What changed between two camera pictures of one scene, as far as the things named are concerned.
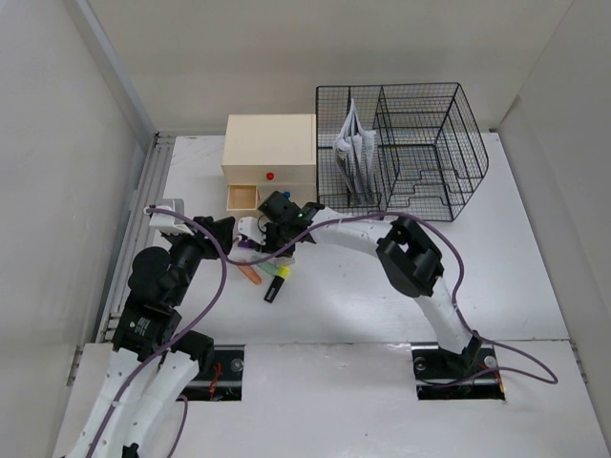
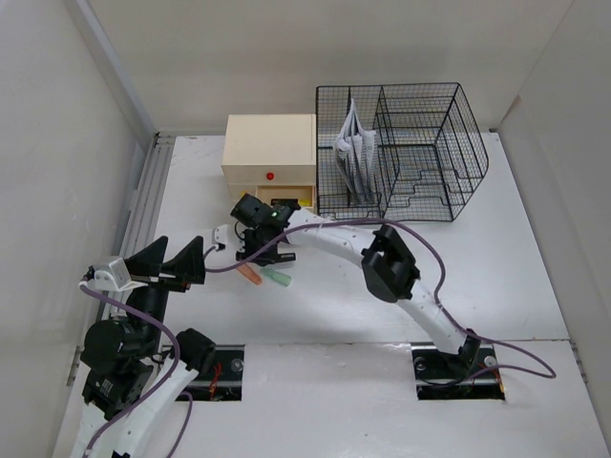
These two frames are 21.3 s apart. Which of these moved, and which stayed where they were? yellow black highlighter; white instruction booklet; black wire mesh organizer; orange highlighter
Moved: yellow black highlighter
Stayed: white instruction booklet; black wire mesh organizer; orange highlighter
